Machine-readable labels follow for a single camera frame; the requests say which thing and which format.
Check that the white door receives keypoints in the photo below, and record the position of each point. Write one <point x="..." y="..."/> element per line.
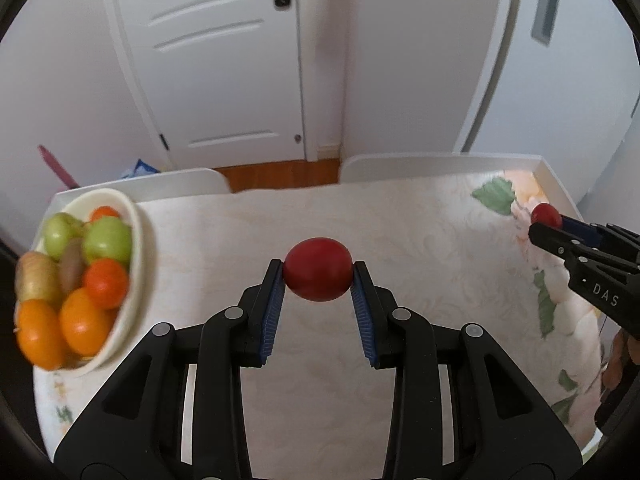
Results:
<point x="222" y="83"/>

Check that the orange front large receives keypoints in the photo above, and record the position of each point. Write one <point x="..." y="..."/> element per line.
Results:
<point x="39" y="336"/>

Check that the pink dustpan handle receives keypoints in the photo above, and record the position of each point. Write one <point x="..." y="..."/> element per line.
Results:
<point x="56" y="167"/>

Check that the right hand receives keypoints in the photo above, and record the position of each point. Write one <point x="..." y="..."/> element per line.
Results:
<point x="625" y="348"/>

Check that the green apple right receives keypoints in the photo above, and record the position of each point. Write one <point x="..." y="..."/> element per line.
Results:
<point x="108" y="237"/>

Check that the green apple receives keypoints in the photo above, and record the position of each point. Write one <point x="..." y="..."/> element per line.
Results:
<point x="58" y="231"/>
<point x="108" y="237"/>

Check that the small red tomato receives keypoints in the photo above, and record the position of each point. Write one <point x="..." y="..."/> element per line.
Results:
<point x="547" y="215"/>

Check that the brown kiwi with sticker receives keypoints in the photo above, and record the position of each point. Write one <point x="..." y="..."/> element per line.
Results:
<point x="71" y="267"/>

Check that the large red tomato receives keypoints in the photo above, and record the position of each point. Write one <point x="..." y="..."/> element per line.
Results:
<point x="318" y="269"/>

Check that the yellowish bruised apple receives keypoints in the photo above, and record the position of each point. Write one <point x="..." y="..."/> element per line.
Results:
<point x="37" y="278"/>

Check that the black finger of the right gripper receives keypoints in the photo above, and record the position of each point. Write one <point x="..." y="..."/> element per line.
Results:
<point x="556" y="242"/>
<point x="599" y="236"/>

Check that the floral tablecloth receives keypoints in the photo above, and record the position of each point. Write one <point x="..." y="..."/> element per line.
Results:
<point x="400" y="239"/>

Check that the white fruit bowl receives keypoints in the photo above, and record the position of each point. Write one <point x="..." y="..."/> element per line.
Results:
<point x="81" y="207"/>

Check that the green apple left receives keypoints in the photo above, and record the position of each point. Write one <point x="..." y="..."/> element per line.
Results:
<point x="58" y="231"/>

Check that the blue water bottle bag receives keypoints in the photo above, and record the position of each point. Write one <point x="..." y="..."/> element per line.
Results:
<point x="140" y="169"/>

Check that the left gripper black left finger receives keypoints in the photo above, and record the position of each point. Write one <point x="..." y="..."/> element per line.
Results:
<point x="173" y="407"/>

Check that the white wardrobe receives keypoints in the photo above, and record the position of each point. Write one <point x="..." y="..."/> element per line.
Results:
<point x="564" y="86"/>

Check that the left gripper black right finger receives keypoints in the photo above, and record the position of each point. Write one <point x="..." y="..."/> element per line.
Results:
<point x="462" y="409"/>

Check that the small orange behind bowl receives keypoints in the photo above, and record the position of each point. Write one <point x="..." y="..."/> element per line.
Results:
<point x="104" y="212"/>

